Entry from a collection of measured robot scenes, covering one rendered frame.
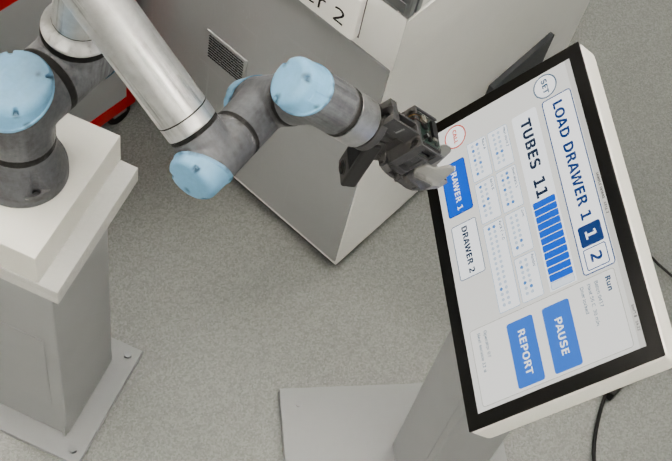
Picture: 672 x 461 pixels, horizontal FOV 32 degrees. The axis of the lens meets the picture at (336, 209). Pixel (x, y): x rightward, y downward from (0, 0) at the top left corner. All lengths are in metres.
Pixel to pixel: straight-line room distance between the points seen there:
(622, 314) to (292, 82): 0.53
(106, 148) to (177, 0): 0.70
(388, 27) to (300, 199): 0.70
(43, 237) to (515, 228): 0.74
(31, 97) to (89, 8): 0.32
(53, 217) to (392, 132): 0.59
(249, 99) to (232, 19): 0.91
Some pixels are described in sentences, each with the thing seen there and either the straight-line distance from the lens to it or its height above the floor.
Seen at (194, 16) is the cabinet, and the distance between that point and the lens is 2.62.
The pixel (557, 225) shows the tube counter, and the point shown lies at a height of 1.12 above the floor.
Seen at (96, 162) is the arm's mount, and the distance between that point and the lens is 2.00.
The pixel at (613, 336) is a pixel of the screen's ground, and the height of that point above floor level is 1.15.
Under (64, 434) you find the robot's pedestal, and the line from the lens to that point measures 2.64.
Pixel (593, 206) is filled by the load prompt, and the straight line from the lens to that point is 1.68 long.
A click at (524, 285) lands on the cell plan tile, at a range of 1.70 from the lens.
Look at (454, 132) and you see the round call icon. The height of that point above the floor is 1.02.
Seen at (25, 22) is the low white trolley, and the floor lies 0.61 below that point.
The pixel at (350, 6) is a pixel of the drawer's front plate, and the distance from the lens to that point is 2.17.
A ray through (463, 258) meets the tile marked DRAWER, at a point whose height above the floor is 1.00.
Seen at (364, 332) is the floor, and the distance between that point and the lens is 2.81.
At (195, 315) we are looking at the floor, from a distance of 2.79.
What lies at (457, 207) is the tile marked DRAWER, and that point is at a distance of 1.82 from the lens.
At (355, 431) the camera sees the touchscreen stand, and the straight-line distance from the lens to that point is 2.66.
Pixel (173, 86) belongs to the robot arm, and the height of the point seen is 1.27.
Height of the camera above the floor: 2.47
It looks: 56 degrees down
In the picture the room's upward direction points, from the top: 15 degrees clockwise
